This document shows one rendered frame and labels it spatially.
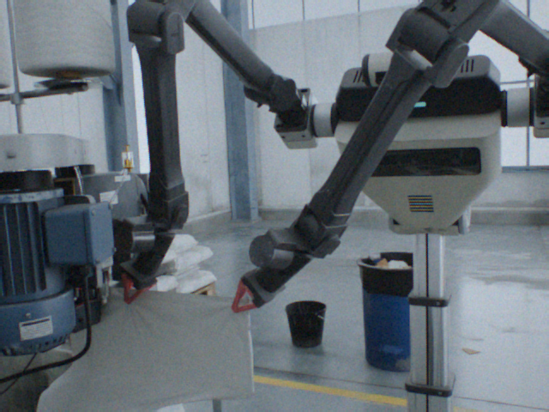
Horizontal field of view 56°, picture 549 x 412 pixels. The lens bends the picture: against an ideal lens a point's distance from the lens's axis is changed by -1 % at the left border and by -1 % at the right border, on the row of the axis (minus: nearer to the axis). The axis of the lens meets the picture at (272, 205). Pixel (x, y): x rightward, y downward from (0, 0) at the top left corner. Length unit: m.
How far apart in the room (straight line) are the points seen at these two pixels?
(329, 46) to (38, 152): 8.81
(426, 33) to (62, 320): 0.69
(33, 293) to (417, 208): 0.93
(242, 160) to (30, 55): 8.92
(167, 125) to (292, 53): 8.76
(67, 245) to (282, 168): 8.96
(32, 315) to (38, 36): 0.45
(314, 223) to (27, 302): 0.48
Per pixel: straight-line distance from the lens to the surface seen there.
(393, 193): 1.36
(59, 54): 0.94
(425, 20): 0.79
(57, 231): 0.83
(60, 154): 0.85
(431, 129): 1.25
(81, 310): 1.19
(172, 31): 0.93
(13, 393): 2.18
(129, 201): 1.29
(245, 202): 9.83
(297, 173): 9.60
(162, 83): 0.98
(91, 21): 0.97
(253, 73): 1.15
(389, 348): 3.29
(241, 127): 9.79
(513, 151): 8.87
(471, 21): 0.79
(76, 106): 6.90
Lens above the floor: 1.38
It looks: 6 degrees down
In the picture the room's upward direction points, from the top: 3 degrees counter-clockwise
